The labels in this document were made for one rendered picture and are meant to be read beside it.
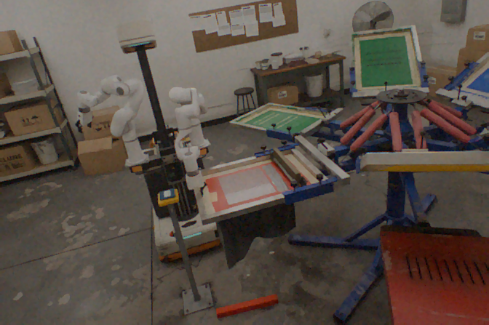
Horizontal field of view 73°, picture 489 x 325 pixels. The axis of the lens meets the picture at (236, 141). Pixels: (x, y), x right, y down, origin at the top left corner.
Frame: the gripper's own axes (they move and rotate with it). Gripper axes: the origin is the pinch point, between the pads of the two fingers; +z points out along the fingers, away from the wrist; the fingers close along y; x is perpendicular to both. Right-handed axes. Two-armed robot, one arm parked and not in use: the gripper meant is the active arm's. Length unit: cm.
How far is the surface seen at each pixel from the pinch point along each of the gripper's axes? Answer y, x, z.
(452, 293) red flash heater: -70, 119, -13
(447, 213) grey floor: -211, -19, 98
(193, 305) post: 23, -6, 97
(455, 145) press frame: -156, 32, -6
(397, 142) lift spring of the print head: -119, 29, -16
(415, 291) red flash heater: -60, 114, -13
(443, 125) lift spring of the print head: -150, 29, -20
